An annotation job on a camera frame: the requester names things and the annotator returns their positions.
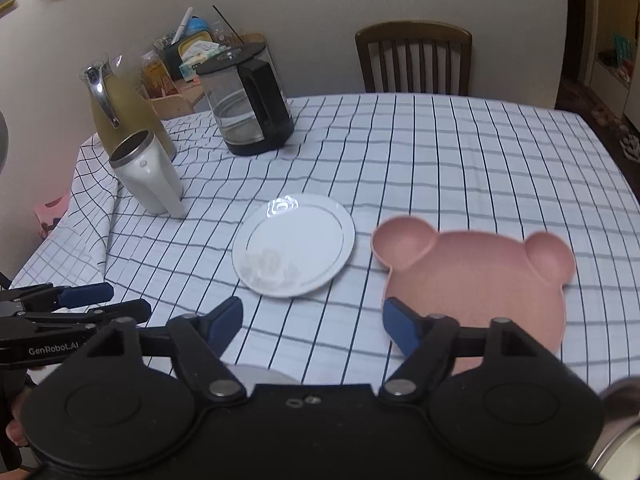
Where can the pink stool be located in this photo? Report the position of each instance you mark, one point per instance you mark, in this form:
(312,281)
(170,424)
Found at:
(47,215)

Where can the glass electric kettle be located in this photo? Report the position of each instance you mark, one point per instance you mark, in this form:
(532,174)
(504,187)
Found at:
(260,90)

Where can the person's left hand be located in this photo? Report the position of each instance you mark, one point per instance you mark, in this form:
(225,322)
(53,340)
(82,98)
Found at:
(12,434)

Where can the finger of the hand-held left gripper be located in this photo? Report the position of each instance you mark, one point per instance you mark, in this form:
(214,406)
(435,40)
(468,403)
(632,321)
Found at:
(125,311)
(87,293)

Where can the white floral plate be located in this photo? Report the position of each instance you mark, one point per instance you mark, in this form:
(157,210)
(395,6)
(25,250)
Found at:
(300,245)

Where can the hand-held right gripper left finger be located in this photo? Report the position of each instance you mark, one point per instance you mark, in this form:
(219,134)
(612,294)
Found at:
(227,317)

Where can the white sneakers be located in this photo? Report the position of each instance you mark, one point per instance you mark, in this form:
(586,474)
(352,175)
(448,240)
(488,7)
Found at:
(631,147)

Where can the orange drink bottle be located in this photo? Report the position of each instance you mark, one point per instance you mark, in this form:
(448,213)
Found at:
(155,75)

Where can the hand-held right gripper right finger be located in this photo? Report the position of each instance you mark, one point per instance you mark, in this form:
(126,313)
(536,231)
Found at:
(400,322)

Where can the glass carafe with yellow drink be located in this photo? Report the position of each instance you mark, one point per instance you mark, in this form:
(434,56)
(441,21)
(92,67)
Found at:
(125,105)

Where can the reed diffuser glass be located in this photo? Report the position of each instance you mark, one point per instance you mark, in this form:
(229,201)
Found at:
(227,32)

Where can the white pen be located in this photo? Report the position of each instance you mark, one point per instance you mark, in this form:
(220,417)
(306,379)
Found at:
(182,25)

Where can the open storage shelf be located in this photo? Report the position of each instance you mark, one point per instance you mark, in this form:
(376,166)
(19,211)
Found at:
(617,55)

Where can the pink bear-shaped plate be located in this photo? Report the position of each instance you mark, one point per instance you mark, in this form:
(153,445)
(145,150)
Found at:
(475,280)

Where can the white mug with steel rim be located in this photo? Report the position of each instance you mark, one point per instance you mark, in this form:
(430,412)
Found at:
(150,185)

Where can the white checked tablecloth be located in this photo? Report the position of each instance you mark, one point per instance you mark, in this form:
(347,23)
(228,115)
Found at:
(450,160)

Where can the green white tissue box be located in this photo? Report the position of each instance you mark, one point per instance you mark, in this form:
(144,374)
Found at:
(200,57)

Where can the blue container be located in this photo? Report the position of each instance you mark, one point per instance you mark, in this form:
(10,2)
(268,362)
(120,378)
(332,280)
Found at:
(198,27)

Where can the wooden chair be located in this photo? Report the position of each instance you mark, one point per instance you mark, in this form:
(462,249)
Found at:
(415,32)

